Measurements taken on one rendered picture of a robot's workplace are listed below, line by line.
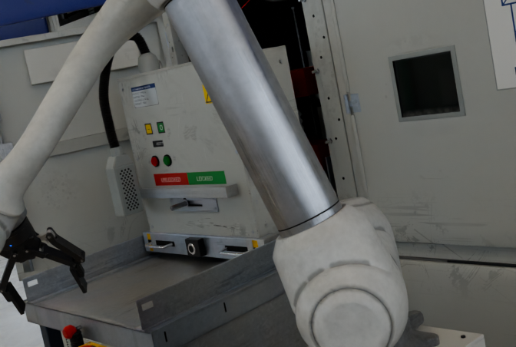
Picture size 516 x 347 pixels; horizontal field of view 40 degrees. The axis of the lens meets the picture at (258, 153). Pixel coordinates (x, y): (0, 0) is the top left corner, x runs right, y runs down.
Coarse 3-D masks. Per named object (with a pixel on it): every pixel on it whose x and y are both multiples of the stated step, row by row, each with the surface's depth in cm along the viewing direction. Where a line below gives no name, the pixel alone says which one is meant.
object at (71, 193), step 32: (64, 32) 220; (160, 32) 231; (0, 64) 217; (32, 64) 218; (128, 64) 228; (0, 96) 218; (32, 96) 221; (96, 96) 227; (0, 128) 218; (96, 128) 228; (64, 160) 225; (96, 160) 228; (32, 192) 222; (64, 192) 225; (96, 192) 229; (32, 224) 223; (64, 224) 226; (96, 224) 229; (128, 224) 233
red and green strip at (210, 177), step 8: (160, 176) 202; (168, 176) 200; (176, 176) 197; (184, 176) 194; (192, 176) 192; (200, 176) 189; (208, 176) 187; (216, 176) 184; (224, 176) 182; (160, 184) 203; (168, 184) 201; (176, 184) 198; (184, 184) 195; (192, 184) 193
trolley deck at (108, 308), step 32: (160, 256) 212; (192, 256) 205; (96, 288) 191; (128, 288) 185; (160, 288) 179; (256, 288) 167; (32, 320) 190; (64, 320) 175; (96, 320) 163; (128, 320) 158; (192, 320) 154; (224, 320) 160
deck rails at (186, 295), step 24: (96, 264) 204; (120, 264) 209; (240, 264) 168; (264, 264) 173; (48, 288) 193; (72, 288) 195; (168, 288) 154; (192, 288) 158; (216, 288) 163; (144, 312) 149; (168, 312) 153
